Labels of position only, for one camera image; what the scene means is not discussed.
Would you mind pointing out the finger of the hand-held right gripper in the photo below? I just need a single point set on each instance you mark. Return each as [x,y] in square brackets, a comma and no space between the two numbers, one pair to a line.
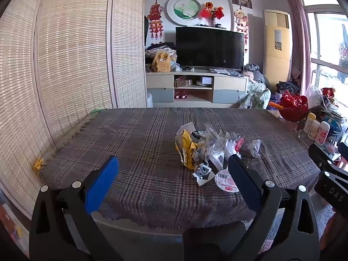
[344,149]
[323,160]

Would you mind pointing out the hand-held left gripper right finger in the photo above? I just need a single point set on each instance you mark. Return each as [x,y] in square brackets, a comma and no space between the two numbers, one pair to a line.
[244,182]

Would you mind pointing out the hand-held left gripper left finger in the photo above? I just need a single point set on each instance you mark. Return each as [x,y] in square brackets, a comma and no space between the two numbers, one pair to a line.
[102,185]

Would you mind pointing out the round white lid red label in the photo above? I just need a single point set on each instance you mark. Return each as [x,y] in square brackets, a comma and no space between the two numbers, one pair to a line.
[224,180]

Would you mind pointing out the small clear plastic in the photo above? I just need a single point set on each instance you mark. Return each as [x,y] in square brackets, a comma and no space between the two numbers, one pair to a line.
[252,148]

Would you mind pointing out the black and white torn packet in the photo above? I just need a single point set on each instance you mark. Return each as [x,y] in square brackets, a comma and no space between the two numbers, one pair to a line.
[202,172]

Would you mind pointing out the large clear plastic wrapper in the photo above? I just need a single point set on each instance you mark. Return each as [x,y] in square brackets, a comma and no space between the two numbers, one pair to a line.
[212,141]

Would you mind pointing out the yellow snack wrapper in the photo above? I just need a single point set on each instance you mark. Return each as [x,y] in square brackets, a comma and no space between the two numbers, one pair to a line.
[187,144]

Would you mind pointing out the blue snack bag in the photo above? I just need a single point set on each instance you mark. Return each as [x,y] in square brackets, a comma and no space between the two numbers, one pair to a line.
[334,126]

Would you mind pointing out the pink white bottle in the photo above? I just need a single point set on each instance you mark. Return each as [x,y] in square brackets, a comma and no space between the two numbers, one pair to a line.
[322,133]

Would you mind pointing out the white lotion bottle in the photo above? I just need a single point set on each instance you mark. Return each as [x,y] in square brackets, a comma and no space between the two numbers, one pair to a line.
[314,130]

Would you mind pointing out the grey plaid tablecloth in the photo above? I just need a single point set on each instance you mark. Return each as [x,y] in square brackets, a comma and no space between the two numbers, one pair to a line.
[136,146]

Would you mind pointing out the red plush toy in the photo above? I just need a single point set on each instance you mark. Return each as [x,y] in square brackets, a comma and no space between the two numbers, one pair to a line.
[328,92]

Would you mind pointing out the red basket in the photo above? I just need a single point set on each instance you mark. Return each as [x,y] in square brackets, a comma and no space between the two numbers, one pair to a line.
[293,107]

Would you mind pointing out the white plastic bag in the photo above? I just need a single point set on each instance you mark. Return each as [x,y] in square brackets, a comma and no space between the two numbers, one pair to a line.
[314,96]

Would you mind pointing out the yellow paper scrap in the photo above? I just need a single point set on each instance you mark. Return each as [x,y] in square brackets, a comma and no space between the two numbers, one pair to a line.
[39,165]

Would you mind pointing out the dark blue clothes heap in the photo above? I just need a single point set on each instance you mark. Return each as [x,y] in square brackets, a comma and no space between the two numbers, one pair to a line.
[288,87]

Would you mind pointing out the green patterned cloth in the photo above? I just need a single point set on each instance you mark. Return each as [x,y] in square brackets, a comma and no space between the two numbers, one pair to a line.
[255,96]

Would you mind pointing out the small white bin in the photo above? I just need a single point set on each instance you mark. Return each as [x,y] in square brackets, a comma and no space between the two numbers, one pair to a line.
[149,100]

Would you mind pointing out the red toy car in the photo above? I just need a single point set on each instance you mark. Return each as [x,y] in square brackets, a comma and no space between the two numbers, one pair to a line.
[181,94]

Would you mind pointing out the white round device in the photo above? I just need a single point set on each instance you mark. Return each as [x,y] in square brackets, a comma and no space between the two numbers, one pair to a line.
[205,81]

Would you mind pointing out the window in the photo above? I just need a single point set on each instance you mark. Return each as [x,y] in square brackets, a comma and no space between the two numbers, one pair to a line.
[329,40]

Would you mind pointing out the grey pink clothes pile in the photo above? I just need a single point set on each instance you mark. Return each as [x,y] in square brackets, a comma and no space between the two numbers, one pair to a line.
[254,72]

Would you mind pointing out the beige grey tv cabinet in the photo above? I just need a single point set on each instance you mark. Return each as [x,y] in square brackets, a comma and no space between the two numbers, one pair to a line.
[160,83]

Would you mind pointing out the cardboard box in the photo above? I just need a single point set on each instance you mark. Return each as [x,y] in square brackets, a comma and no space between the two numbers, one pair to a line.
[182,82]

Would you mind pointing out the cream floor air conditioner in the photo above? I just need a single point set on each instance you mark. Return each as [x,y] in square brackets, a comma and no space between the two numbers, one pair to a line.
[277,49]

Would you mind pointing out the pink curtain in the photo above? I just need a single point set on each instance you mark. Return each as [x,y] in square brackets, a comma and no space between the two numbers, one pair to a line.
[297,32]

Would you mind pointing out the bamboo folding screen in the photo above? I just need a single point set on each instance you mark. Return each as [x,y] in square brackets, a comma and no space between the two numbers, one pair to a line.
[73,54]

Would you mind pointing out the yellow plush backpack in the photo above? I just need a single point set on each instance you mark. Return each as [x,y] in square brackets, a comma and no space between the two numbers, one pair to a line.
[161,62]

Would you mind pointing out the black television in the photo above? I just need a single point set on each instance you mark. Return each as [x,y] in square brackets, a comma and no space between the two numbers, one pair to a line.
[209,47]

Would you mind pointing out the dark mixed clothes pile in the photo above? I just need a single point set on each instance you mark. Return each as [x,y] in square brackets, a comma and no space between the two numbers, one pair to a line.
[165,48]

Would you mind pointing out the black hanging coat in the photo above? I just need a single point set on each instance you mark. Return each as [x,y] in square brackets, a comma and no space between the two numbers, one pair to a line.
[146,30]

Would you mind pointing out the hanging doll ornament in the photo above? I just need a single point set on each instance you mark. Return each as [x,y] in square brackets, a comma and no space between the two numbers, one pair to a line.
[240,19]

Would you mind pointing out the red flower decoration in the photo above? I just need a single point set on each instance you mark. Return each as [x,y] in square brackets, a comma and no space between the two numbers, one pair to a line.
[211,12]

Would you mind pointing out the red hanging fish ornament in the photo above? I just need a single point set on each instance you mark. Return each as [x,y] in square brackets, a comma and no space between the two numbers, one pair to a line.
[155,15]

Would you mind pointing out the round framed wall art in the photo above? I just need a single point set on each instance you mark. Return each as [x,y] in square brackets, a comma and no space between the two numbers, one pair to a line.
[186,9]

